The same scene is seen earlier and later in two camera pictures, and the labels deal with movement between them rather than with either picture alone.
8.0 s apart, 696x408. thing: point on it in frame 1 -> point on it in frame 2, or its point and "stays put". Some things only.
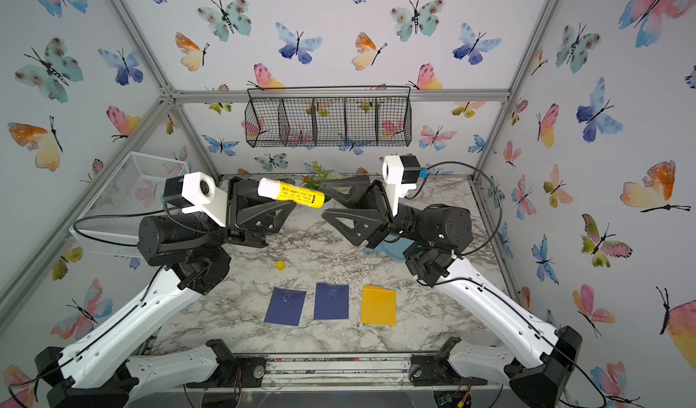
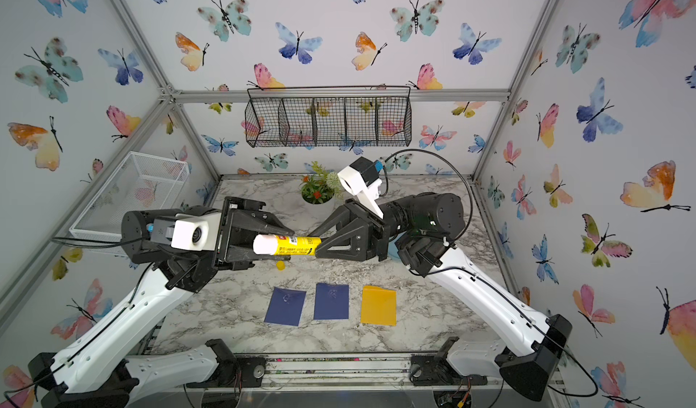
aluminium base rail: (334, 373) stays put
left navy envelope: (285, 306) stays put
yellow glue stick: (277, 189) -> (281, 245)
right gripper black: (377, 222) -> (370, 238)
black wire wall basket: (374, 115) stays put
